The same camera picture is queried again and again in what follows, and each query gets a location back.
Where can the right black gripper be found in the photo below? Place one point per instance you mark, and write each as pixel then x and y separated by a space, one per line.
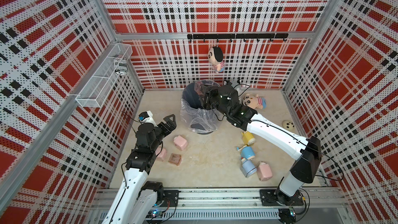
pixel 214 89

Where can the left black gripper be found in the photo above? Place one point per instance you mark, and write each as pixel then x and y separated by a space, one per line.
pixel 172 125

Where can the pink sharpener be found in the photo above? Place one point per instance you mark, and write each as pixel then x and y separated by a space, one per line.
pixel 161 154
pixel 264 171
pixel 180 142

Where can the grey bin with plastic liner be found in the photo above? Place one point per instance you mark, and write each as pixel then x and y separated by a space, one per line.
pixel 193 116

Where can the translucent pink sharpener tray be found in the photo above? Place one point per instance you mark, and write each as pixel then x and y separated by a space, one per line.
pixel 175 159

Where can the blue sharpener front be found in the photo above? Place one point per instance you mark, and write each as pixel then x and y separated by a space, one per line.
pixel 247 167

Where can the blue sharpener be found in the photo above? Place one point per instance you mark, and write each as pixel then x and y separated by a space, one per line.
pixel 247 167
pixel 246 152

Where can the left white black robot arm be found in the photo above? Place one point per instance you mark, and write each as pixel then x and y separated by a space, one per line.
pixel 136 195

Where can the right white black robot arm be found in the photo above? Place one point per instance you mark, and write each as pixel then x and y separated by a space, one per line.
pixel 306 153

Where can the yellow pencil sharpener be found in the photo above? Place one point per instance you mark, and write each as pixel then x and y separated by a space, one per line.
pixel 248 138

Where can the blue sharpener middle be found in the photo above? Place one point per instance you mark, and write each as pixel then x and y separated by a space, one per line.
pixel 246 152

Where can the lying cartoon boy doll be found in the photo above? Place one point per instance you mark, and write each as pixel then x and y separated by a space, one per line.
pixel 254 101

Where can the hanging cartoon boy doll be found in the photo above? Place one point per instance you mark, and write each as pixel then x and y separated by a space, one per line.
pixel 215 57

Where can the cream panda face ball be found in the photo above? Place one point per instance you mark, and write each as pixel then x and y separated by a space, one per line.
pixel 288 125

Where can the black white can in basket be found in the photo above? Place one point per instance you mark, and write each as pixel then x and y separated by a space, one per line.
pixel 120 65

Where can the left green circuit board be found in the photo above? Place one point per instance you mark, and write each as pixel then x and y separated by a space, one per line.
pixel 156 213

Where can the green circuit board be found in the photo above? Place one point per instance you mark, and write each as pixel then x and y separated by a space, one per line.
pixel 287 216
pixel 156 213

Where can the right green circuit board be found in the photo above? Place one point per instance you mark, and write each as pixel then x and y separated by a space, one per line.
pixel 287 216

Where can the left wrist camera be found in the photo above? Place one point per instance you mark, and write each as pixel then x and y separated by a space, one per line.
pixel 146 117

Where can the black wall hook rail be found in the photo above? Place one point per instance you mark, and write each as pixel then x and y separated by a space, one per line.
pixel 270 36

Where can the white wire wall basket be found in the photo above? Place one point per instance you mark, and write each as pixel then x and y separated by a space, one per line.
pixel 102 80

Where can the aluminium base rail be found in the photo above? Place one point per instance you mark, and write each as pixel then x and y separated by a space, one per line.
pixel 315 205

